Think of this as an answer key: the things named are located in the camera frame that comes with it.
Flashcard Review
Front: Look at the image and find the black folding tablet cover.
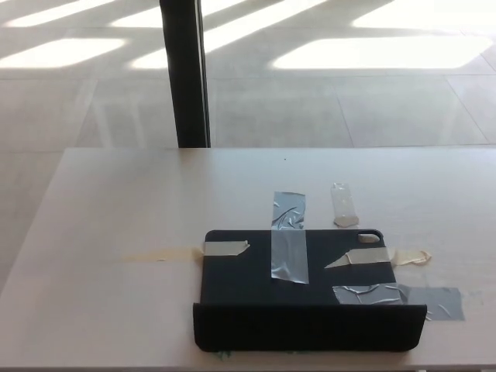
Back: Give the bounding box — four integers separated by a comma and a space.
192, 228, 428, 353

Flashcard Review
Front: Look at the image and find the long grey duct tape strip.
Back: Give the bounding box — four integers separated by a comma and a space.
270, 191, 310, 285

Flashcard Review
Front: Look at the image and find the wide grey duct tape strip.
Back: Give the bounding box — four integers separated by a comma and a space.
332, 282, 466, 322

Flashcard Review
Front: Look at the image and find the beige masking tape, curled end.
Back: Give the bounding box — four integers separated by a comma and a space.
323, 247, 432, 270

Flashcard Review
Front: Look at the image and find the long beige masking tape strip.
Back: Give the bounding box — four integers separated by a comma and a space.
119, 239, 251, 263

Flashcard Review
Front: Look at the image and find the clear tape piece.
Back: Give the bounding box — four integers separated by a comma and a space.
329, 181, 360, 228

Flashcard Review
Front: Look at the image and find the black window frame post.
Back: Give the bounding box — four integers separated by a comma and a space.
159, 0, 212, 149

